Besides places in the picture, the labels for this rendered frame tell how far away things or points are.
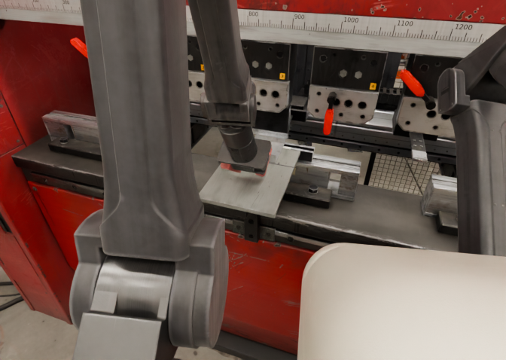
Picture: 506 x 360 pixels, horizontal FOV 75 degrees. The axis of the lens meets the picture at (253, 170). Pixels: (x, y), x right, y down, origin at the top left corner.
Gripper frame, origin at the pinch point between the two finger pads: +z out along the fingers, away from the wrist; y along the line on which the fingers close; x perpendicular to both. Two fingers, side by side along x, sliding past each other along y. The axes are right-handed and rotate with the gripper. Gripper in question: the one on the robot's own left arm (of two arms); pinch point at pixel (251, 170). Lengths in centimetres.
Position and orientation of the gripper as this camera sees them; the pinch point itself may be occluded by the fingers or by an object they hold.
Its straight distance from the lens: 75.0
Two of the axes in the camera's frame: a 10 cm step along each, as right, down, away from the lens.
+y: -9.5, -1.7, 2.6
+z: 1.6, 4.5, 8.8
